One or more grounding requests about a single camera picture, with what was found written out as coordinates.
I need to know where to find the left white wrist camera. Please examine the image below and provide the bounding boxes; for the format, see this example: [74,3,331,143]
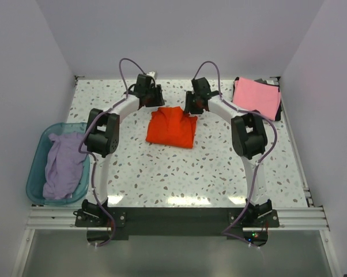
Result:
[147,71,157,80]

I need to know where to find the aluminium frame rail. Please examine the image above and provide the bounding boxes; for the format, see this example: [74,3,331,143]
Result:
[26,207,329,230]

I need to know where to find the black folded t shirt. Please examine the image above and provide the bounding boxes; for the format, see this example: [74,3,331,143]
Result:
[232,77,284,122]

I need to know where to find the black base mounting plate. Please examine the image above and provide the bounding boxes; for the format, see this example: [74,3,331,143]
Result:
[73,207,280,245]

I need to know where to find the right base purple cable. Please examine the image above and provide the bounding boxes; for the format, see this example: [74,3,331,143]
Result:
[221,227,266,248]

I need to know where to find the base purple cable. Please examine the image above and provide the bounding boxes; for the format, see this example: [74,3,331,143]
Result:
[86,222,118,248]
[221,227,266,248]

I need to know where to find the pink folded t shirt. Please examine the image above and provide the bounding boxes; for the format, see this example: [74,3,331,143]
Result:
[232,76,281,121]

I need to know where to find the lavender t shirt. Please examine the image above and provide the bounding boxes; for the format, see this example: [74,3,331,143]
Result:
[43,132,86,200]

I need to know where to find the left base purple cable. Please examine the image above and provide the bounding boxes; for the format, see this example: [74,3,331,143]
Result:
[86,222,118,248]

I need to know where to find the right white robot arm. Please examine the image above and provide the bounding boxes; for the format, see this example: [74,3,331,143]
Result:
[184,77,272,227]

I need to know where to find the orange t shirt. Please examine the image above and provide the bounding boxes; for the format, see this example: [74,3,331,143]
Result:
[146,107,198,149]

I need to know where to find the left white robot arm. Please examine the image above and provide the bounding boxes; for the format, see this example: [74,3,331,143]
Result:
[78,72,165,226]

